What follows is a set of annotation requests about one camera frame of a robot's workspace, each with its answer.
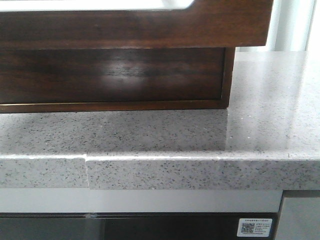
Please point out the dark wooden drawer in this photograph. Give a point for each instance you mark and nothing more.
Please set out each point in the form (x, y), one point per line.
(204, 24)
(125, 75)

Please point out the dark wooden drawer cabinet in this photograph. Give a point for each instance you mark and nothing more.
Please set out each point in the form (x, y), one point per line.
(228, 75)

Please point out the white QR code sticker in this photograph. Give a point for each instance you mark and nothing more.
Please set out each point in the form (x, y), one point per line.
(254, 227)

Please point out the grey cabinet door panel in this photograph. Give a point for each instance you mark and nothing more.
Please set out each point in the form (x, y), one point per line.
(299, 215)

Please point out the black glass appliance front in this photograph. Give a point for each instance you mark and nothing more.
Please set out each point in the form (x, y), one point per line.
(128, 226)

